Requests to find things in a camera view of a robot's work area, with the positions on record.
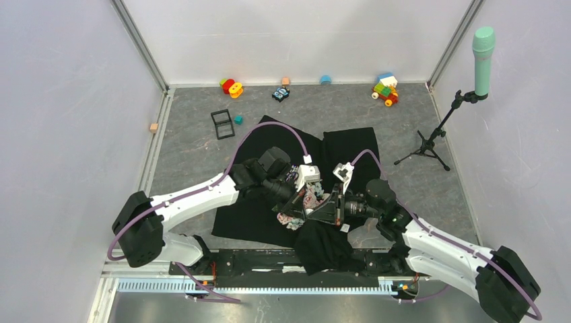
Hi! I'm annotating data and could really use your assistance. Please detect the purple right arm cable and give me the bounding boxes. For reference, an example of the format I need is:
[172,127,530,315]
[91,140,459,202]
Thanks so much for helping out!
[351,149,543,322]

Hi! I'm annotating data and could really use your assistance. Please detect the blue black toy car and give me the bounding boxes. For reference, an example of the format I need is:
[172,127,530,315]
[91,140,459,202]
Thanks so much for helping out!
[271,86,290,102]

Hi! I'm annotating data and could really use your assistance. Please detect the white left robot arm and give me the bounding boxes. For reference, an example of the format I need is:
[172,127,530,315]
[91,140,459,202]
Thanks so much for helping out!
[112,147,321,275]

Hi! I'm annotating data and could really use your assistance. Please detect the black floral t-shirt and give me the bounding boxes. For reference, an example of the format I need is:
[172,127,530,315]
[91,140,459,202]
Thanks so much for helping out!
[212,115,379,275]

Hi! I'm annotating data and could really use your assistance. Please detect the colourful building block stack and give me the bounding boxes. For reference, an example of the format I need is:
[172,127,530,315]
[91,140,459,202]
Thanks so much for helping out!
[370,73,399,107]

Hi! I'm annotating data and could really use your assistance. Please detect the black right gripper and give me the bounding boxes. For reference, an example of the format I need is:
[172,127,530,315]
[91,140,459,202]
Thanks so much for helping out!
[309,183,381,224]

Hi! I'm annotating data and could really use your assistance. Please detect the white toothed cable strip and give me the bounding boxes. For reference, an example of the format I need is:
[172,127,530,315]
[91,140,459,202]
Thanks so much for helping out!
[116,277,397,296]

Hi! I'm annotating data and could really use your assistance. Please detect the red yellow toy rings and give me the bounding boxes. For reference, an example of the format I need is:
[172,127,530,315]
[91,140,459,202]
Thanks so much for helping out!
[219,77,244,100]

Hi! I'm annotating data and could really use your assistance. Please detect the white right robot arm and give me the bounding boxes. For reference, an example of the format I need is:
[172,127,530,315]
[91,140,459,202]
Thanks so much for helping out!
[302,178,541,322]

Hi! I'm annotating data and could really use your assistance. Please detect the black microphone tripod stand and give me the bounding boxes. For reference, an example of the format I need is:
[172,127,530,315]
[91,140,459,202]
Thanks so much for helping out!
[393,90,488,172]

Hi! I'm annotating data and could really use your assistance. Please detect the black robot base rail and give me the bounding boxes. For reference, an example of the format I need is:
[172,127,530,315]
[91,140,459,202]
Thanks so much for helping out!
[187,248,426,287]

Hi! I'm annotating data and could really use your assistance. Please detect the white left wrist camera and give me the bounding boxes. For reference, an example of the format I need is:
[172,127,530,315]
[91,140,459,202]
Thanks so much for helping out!
[295,154,321,192]

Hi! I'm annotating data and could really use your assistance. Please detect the light blue arch block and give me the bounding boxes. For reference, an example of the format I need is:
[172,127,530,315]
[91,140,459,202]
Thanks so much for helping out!
[319,75,332,85]

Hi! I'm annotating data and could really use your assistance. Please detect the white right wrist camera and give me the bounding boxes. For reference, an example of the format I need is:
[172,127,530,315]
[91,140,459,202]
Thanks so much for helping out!
[333,162,354,194]

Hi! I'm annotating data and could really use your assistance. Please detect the black square display frame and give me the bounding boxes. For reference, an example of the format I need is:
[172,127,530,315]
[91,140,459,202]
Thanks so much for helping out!
[210,109,236,140]

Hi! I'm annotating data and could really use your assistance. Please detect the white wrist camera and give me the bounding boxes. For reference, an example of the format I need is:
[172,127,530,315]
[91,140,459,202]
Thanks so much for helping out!
[333,162,354,194]
[295,154,321,192]

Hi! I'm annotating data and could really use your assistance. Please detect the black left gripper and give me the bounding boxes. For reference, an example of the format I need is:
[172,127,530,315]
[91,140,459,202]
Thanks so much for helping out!
[262,176,308,222]

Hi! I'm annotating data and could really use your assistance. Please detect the mint green microphone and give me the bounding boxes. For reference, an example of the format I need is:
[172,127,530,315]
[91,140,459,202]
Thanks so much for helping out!
[472,26,496,97]

